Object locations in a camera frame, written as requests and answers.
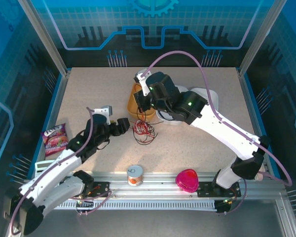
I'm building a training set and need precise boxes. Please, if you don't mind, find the pink snack bag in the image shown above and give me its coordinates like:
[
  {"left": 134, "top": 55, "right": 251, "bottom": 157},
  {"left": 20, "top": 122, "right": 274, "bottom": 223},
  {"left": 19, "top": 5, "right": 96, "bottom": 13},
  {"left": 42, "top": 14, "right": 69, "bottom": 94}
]
[{"left": 40, "top": 122, "right": 70, "bottom": 158}]

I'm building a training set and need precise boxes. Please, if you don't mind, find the tin can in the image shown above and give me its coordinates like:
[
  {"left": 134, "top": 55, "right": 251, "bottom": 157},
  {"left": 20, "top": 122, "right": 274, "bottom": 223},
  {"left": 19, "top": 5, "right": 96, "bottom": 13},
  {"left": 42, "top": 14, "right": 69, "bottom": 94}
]
[{"left": 127, "top": 164, "right": 144, "bottom": 187}]

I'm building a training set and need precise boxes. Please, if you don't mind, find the black cable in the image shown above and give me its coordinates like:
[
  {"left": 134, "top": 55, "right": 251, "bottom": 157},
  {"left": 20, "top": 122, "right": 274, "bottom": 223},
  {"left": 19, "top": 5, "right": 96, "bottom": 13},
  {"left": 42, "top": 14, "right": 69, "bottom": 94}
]
[{"left": 129, "top": 82, "right": 159, "bottom": 147}]

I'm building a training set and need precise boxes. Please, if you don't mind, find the white slotted cable duct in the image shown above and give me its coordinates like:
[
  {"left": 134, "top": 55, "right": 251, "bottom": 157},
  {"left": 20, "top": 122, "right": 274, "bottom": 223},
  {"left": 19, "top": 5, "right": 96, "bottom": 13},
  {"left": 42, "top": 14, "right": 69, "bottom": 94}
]
[{"left": 56, "top": 198, "right": 217, "bottom": 211}]

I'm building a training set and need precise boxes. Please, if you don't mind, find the orange plastic tray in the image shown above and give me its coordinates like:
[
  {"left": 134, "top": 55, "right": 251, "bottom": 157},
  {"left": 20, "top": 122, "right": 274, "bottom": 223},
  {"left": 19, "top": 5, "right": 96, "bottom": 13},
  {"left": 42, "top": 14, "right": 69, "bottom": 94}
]
[{"left": 127, "top": 82, "right": 156, "bottom": 122}]

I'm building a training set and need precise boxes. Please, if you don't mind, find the white cable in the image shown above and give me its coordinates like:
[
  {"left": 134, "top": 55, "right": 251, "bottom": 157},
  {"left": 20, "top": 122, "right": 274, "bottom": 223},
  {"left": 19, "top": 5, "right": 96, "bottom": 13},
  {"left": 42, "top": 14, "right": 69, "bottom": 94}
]
[{"left": 134, "top": 120, "right": 148, "bottom": 134}]

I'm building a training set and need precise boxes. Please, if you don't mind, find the aluminium table edge rail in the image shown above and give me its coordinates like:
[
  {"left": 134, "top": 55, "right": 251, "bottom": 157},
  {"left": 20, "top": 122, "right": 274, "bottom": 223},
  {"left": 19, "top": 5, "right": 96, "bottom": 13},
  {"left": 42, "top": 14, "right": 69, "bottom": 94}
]
[
  {"left": 27, "top": 69, "right": 71, "bottom": 180},
  {"left": 236, "top": 68, "right": 282, "bottom": 178}
]

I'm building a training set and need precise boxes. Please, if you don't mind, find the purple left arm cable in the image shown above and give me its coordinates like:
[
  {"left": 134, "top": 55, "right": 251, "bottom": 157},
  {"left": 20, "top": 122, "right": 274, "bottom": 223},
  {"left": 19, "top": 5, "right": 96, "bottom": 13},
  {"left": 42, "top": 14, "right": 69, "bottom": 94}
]
[{"left": 9, "top": 106, "right": 96, "bottom": 235}]

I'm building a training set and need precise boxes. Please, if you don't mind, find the aluminium mounting rail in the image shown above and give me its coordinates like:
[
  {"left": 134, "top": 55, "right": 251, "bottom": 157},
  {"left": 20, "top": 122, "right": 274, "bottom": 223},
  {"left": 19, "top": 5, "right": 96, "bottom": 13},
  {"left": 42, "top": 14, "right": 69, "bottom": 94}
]
[{"left": 22, "top": 171, "right": 284, "bottom": 202}]

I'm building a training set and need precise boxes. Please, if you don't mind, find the pink heart-shaped container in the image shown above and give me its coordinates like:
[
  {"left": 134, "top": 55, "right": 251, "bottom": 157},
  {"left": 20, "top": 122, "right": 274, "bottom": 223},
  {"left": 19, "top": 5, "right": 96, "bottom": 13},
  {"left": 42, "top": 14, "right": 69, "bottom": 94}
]
[{"left": 175, "top": 168, "right": 200, "bottom": 193}]

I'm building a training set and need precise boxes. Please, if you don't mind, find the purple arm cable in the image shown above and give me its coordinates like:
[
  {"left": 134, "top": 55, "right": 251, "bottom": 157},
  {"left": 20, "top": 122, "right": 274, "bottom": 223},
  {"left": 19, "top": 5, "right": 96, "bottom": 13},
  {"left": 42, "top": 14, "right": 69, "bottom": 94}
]
[
  {"left": 9, "top": 106, "right": 96, "bottom": 235},
  {"left": 142, "top": 50, "right": 293, "bottom": 187}
]

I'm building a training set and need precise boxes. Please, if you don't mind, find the white calculator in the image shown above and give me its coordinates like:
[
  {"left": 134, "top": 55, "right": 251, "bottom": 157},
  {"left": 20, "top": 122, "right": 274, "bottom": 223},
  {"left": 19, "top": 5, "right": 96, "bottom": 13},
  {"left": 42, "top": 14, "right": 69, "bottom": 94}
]
[{"left": 34, "top": 159, "right": 56, "bottom": 180}]

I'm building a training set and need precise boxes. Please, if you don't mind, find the aluminium frame post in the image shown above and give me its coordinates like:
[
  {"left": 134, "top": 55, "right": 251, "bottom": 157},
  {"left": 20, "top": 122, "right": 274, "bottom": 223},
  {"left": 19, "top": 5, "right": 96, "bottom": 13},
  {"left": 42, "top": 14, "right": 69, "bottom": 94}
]
[
  {"left": 238, "top": 0, "right": 287, "bottom": 77},
  {"left": 18, "top": 0, "right": 71, "bottom": 75}
]

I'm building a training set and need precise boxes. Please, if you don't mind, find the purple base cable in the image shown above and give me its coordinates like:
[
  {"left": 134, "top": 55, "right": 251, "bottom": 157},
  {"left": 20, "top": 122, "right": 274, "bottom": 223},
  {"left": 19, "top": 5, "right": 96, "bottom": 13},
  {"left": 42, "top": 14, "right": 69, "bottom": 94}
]
[
  {"left": 223, "top": 177, "right": 248, "bottom": 216},
  {"left": 71, "top": 190, "right": 113, "bottom": 217}
]

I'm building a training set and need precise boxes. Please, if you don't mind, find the red cable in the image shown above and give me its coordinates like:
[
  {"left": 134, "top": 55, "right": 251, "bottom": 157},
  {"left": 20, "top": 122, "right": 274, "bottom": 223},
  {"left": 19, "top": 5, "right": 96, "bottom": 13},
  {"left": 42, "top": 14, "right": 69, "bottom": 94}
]
[{"left": 132, "top": 120, "right": 156, "bottom": 144}]

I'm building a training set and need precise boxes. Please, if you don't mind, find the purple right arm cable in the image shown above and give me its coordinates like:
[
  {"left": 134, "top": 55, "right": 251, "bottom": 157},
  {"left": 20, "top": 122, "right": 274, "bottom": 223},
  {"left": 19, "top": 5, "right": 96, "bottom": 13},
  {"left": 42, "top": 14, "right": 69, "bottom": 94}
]
[{"left": 142, "top": 50, "right": 293, "bottom": 187}]

